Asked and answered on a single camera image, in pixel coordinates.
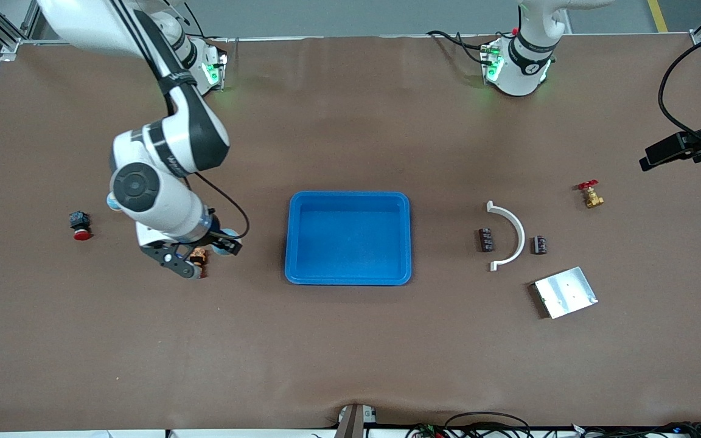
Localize blue plastic tray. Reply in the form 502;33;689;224
284;190;413;285

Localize brown table cover mat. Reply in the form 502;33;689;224
0;33;701;433

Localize brass valve red handle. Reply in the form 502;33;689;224
576;179;605;209

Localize white curved plastic bracket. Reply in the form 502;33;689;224
487;201;526;272

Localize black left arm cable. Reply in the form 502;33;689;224
657;27;701;153

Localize grey metal mounting bracket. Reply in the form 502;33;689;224
334;403;378;438

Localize black cable loop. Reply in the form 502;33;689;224
445;412;532;438

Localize silver metal plate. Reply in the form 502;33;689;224
533;266;599;319

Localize black cable bundle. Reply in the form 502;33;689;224
570;421;701;438

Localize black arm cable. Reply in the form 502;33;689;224
194;173;250;240
657;27;701;153

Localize black red mushroom push button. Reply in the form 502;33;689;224
69;210;92;242

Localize black base power cable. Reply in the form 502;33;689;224
427;29;497;66

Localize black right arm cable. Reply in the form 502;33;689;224
194;173;250;240

